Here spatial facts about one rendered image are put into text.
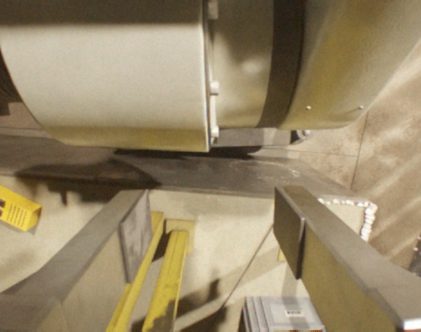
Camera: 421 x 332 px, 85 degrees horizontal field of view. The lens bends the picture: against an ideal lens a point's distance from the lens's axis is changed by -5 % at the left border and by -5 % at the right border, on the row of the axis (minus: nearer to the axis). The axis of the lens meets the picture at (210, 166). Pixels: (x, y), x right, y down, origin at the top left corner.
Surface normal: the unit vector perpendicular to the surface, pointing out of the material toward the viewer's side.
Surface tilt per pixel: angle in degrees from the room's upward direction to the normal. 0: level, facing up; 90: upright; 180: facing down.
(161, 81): 28
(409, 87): 0
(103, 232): 90
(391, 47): 48
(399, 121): 0
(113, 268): 90
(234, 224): 0
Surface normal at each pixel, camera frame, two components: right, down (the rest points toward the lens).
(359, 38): 0.02, 0.88
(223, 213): 0.00, 0.24
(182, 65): -0.06, 0.51
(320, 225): -0.03, -0.97
